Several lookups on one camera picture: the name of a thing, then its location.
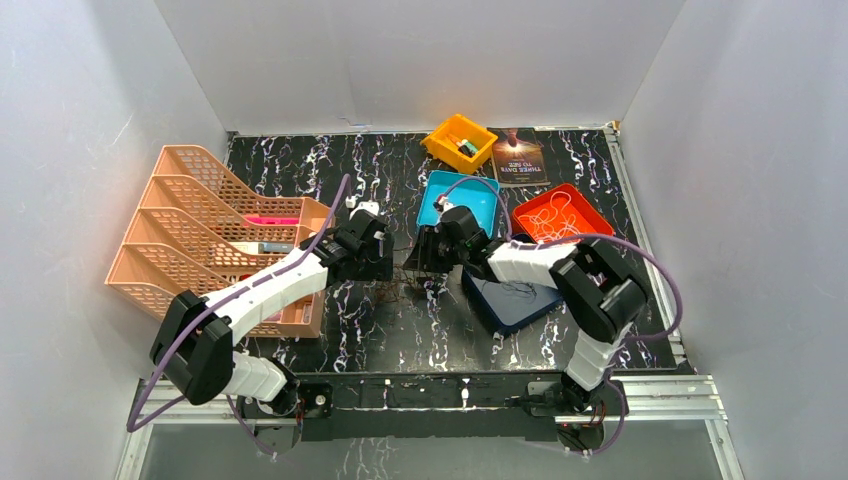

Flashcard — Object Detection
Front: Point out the red pen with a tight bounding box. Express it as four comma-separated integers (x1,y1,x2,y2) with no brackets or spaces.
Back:
447,134,464,148

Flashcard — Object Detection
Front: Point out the peach mesh file rack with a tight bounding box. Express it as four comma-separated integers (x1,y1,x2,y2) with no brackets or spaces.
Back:
105,145,313,321

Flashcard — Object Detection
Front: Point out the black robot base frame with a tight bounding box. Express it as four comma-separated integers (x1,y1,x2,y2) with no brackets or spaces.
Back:
236,371,630,452

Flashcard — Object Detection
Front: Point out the cyan square tray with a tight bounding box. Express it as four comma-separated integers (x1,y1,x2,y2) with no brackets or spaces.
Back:
416,170,500,238

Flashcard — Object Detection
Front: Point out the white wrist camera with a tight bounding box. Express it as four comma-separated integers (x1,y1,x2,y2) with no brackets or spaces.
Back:
433,194,456,217
345,196,380,224

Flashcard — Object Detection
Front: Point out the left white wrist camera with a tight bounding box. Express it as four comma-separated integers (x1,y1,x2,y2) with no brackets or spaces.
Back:
345,196,380,224

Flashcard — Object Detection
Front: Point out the peach compartment organizer tray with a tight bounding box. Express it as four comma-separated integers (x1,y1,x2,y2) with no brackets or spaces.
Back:
216,201,339,344

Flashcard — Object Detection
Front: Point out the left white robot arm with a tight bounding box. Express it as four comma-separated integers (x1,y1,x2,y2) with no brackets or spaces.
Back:
150,209,393,416

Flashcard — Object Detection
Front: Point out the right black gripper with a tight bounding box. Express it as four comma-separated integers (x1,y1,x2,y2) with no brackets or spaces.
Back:
402,224,468,274

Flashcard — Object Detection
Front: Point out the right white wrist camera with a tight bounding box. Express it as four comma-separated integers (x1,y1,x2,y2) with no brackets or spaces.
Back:
433,194,456,217

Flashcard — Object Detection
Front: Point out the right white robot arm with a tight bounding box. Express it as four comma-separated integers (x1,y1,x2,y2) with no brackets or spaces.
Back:
403,206,648,414

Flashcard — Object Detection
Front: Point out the black thin cable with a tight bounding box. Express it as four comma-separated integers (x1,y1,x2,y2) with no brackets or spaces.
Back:
486,279,541,303

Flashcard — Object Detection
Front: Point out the navy square tray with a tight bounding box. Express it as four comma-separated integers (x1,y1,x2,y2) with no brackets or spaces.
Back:
461,268,563,336

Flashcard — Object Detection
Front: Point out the white cable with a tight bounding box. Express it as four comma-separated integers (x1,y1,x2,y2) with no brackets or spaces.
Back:
536,201,601,245
529,192,584,240

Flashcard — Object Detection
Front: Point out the cable bundle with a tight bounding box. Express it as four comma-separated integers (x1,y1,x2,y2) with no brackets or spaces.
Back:
370,261,448,309

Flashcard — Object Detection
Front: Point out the orange square tray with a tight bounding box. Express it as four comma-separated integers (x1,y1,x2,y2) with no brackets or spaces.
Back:
511,183,615,243

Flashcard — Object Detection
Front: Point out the dark paperback book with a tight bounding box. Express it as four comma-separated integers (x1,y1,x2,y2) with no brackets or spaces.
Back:
490,128,550,188

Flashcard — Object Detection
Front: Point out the yellow plastic bin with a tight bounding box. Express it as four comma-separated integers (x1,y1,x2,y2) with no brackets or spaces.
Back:
420,114,497,175

